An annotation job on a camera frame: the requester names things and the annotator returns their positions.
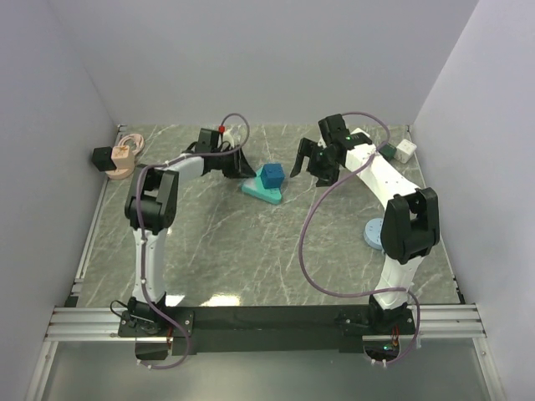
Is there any pink coiled cable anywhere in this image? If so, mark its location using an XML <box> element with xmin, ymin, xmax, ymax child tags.
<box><xmin>114</xmin><ymin>133</ymin><xmax>146</xmax><ymax>160</ymax></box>

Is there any teal triangular power strip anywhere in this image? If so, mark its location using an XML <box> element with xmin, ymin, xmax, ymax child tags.
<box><xmin>240</xmin><ymin>176</ymin><xmax>285</xmax><ymax>205</ymax></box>

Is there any black cube plug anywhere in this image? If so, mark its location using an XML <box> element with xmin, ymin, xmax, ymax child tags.
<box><xmin>91</xmin><ymin>146</ymin><xmax>116</xmax><ymax>172</ymax></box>

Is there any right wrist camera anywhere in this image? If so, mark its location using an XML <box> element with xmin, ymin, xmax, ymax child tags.
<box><xmin>342</xmin><ymin>130</ymin><xmax>373</xmax><ymax>151</ymax></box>

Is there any dark green cube plug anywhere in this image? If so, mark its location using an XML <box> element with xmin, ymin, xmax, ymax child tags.
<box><xmin>379</xmin><ymin>143</ymin><xmax>397</xmax><ymax>161</ymax></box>

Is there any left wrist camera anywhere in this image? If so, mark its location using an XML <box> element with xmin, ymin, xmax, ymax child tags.
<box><xmin>217</xmin><ymin>124</ymin><xmax>242</xmax><ymax>148</ymax></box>

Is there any pink round socket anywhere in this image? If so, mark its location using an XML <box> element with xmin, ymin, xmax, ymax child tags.
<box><xmin>105</xmin><ymin>166</ymin><xmax>135</xmax><ymax>180</ymax></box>

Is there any light blue round socket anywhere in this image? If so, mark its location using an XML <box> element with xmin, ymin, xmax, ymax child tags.
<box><xmin>363</xmin><ymin>218</ymin><xmax>384</xmax><ymax>251</ymax></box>

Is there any white cube plug right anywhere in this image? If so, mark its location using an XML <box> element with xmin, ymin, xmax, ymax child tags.
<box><xmin>395</xmin><ymin>139</ymin><xmax>417</xmax><ymax>164</ymax></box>

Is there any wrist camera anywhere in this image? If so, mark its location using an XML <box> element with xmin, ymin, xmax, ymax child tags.
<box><xmin>342</xmin><ymin>130</ymin><xmax>373</xmax><ymax>151</ymax></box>
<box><xmin>217</xmin><ymin>124</ymin><xmax>242</xmax><ymax>148</ymax></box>

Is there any blue cube plug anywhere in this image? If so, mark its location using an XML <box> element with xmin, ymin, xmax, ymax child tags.
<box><xmin>260</xmin><ymin>163</ymin><xmax>285</xmax><ymax>189</ymax></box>

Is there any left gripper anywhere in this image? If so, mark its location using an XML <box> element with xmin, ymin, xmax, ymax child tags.
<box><xmin>212</xmin><ymin>145</ymin><xmax>257</xmax><ymax>180</ymax></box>

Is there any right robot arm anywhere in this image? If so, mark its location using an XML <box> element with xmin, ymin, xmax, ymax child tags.
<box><xmin>290</xmin><ymin>114</ymin><xmax>440</xmax><ymax>333</ymax></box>

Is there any black base bar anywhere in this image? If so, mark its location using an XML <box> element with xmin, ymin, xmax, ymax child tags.
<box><xmin>118</xmin><ymin>305</ymin><xmax>415</xmax><ymax>356</ymax></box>

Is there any beige pink cube plug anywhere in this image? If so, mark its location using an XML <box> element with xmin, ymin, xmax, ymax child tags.
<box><xmin>111</xmin><ymin>145</ymin><xmax>135</xmax><ymax>170</ymax></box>

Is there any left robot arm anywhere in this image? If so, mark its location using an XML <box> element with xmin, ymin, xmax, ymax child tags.
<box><xmin>125</xmin><ymin>126</ymin><xmax>256</xmax><ymax>336</ymax></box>

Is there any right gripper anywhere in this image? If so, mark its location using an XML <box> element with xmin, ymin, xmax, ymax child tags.
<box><xmin>290</xmin><ymin>138</ymin><xmax>339</xmax><ymax>188</ymax></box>

